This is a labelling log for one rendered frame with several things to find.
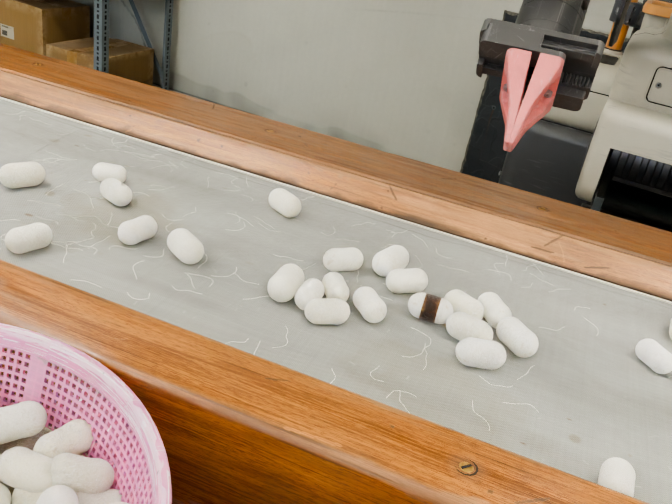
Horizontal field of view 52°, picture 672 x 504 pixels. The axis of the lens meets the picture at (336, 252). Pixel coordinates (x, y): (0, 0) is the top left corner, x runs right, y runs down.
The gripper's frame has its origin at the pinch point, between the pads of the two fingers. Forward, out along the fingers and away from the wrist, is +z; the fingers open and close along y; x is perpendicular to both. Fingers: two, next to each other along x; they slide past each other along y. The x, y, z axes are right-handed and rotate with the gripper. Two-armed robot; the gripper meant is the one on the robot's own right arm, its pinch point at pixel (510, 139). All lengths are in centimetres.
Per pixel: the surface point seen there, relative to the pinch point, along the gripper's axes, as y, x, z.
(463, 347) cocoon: 1.7, -4.9, 19.8
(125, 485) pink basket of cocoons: -11.1, -16.6, 35.1
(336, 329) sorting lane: -7.0, -4.3, 21.3
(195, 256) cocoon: -19.1, -4.4, 19.4
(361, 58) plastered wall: -74, 162, -125
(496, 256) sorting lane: 1.5, 9.0, 6.6
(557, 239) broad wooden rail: 6.3, 9.9, 2.9
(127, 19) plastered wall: -186, 174, -127
